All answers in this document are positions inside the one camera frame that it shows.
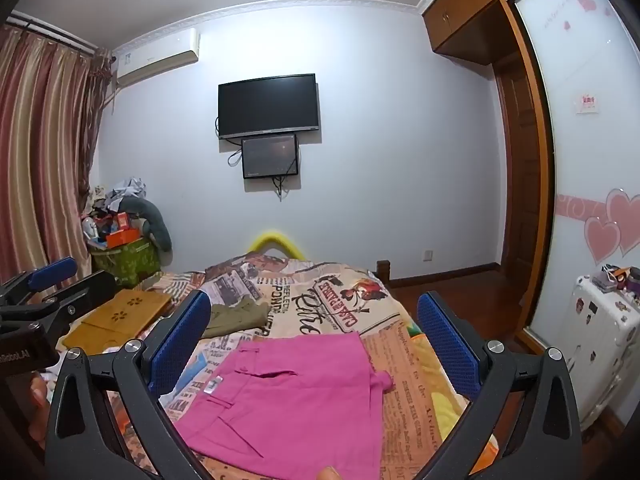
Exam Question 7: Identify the left hand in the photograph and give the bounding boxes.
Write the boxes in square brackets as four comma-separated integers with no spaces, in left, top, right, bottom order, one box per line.
[29,374,50,448]

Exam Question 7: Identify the wooden overhead cabinet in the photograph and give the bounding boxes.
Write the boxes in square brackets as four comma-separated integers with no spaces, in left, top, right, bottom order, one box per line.
[423,0,518,65]

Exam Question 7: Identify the white air conditioner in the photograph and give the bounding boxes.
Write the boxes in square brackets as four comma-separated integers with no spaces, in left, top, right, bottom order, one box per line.
[116,28,201,88]

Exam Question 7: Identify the orange box in basket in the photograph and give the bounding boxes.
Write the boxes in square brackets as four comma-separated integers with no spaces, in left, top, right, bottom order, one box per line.
[106,228,141,249]

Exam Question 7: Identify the white suitcase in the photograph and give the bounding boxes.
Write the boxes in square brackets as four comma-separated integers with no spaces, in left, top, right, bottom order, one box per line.
[556,275,639,430]

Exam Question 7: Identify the newspaper print bed cover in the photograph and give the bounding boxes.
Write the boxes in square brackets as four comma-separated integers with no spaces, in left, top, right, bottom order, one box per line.
[46,251,499,480]

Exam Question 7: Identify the olive green garment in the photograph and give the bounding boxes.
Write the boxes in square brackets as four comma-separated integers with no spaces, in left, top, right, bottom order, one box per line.
[202,296,271,338]

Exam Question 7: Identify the yellow headboard cushion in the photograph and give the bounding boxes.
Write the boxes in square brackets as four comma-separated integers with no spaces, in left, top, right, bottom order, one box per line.
[247,230,306,260]

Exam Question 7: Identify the wooden laptop tray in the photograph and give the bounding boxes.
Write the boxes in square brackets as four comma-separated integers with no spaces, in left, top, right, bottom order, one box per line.
[62,289,171,356]

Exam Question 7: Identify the orange yellow blanket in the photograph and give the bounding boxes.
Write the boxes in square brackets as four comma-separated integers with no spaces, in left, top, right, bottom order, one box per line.
[404,320,501,476]

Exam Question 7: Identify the striped red curtain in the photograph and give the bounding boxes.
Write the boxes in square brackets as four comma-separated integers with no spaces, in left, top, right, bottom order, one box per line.
[1,25,112,280]

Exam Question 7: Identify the right hand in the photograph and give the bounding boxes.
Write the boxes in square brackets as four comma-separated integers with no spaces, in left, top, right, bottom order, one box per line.
[317,467,342,480]

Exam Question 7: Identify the black wall television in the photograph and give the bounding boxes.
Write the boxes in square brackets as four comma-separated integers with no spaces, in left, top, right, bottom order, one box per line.
[218,74,320,139]

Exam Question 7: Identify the wooden door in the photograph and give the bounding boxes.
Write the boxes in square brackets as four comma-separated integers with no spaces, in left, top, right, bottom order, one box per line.
[494,53,540,320]

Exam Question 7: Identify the grey plush toy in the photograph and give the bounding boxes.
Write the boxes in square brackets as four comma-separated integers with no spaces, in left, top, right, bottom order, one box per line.
[118,196,172,252]

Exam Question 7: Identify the small black wall monitor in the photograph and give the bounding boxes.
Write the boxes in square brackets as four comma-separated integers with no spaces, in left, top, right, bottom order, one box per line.
[242,134,299,180]

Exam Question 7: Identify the pink pants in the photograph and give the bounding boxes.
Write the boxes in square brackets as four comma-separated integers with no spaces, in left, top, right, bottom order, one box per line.
[176,333,394,479]

